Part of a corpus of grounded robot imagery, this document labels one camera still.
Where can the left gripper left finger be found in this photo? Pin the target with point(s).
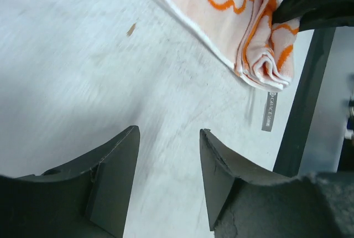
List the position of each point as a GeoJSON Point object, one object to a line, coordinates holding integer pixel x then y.
{"type": "Point", "coordinates": [85, 197]}

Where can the orange flower pattern towel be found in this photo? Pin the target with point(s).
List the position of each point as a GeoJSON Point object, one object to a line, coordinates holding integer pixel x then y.
{"type": "Point", "coordinates": [244, 36]}

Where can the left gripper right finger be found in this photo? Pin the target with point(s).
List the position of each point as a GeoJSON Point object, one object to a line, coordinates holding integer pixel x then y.
{"type": "Point", "coordinates": [242, 196]}

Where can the aluminium front rail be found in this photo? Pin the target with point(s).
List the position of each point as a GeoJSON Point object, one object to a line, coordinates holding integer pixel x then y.
{"type": "Point", "coordinates": [328, 126]}

